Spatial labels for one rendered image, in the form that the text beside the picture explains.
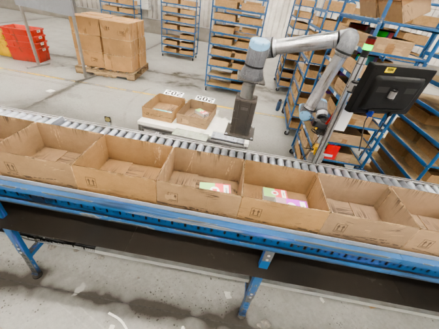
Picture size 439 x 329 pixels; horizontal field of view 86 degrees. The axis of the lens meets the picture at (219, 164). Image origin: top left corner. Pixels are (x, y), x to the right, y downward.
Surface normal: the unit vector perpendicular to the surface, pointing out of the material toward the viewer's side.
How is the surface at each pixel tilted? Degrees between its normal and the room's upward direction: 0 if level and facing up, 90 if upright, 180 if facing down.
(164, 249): 0
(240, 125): 90
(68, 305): 0
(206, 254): 0
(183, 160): 90
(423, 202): 89
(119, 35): 88
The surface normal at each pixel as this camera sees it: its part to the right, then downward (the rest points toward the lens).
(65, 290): 0.13, -0.80
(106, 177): -0.13, 0.58
